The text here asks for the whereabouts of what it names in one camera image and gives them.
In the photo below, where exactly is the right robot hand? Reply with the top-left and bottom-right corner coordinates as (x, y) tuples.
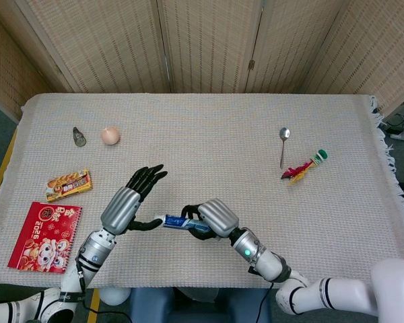
(180, 198), (240, 242)

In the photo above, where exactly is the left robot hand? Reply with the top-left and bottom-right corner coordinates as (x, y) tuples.
(100, 164), (169, 236)

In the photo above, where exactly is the blue white toothpaste tube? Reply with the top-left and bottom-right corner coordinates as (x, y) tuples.
(154, 213), (212, 234)

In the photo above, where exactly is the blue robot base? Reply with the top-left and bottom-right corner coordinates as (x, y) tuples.
(129, 287), (273, 323)

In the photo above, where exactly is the yellow food box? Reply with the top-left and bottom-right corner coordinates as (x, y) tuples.
(45, 169), (93, 203)

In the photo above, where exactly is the beige woven tablecloth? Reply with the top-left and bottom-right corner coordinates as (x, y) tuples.
(0, 93), (404, 290)

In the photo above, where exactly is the pale brown egg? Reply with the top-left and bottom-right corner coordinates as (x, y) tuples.
(100, 126), (121, 146)

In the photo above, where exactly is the red spiral calendar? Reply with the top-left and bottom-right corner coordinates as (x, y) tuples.
(7, 201), (83, 274)

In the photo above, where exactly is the white round base part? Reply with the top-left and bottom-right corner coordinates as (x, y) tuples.
(99, 287), (132, 306)

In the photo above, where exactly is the red green feather shuttlecock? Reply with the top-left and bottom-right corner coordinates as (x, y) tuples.
(280, 149), (329, 186)

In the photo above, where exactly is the metal spoon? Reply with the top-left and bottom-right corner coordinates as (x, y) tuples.
(278, 127), (291, 169)

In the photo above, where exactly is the wicker folding screen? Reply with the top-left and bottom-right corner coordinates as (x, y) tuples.
(0, 0), (404, 118)

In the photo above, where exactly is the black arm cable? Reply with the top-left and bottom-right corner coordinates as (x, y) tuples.
(74, 258), (133, 323)
(247, 265), (276, 323)

